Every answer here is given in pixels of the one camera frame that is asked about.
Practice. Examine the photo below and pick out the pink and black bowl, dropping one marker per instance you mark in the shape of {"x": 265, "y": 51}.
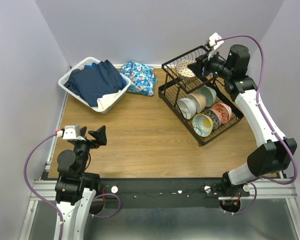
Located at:
{"x": 215, "y": 116}

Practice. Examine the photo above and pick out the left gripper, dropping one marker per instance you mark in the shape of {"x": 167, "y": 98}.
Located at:
{"x": 100, "y": 137}

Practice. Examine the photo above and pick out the yellow sun patterned bowl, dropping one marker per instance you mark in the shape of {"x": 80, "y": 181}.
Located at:
{"x": 202, "y": 125}

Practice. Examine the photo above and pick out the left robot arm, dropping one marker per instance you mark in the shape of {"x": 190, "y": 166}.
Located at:
{"x": 76, "y": 188}

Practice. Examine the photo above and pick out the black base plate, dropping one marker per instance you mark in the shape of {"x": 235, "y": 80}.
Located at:
{"x": 155, "y": 193}

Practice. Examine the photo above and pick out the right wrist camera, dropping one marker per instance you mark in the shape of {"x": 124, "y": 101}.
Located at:
{"x": 213, "y": 43}

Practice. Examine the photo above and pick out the blue floral cloth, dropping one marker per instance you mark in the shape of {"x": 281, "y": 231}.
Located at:
{"x": 142, "y": 76}

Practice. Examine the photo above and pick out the white laundry basket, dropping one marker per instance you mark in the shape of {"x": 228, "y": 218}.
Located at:
{"x": 80, "y": 66}

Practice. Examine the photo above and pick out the beige bowl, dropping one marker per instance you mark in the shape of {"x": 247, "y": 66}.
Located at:
{"x": 199, "y": 99}

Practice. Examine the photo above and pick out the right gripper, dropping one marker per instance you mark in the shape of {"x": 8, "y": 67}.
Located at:
{"x": 196, "y": 67}

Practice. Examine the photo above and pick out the mint green bowl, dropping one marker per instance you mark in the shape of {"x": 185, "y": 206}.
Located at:
{"x": 210, "y": 95}

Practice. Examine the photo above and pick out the black wire dish rack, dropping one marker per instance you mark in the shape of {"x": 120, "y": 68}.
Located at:
{"x": 175, "y": 88}

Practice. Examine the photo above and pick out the white cloth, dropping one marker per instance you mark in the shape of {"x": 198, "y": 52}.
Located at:
{"x": 107, "y": 99}

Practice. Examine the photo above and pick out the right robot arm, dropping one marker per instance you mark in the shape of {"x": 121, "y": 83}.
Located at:
{"x": 274, "y": 150}

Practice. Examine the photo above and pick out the navy blue clothes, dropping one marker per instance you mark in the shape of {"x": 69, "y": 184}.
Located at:
{"x": 95, "y": 81}

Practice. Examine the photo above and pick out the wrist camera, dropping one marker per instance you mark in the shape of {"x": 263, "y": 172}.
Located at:
{"x": 213, "y": 43}
{"x": 72, "y": 133}

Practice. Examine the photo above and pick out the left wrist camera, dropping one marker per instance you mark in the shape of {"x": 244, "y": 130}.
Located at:
{"x": 72, "y": 133}

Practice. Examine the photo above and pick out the white ribbed bowl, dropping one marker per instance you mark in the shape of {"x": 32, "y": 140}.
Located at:
{"x": 187, "y": 107}

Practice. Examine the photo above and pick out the orange white floral bowl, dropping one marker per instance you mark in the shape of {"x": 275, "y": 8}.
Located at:
{"x": 224, "y": 111}

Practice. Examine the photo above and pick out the aluminium frame rail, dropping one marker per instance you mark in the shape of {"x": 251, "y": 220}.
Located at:
{"x": 45, "y": 188}

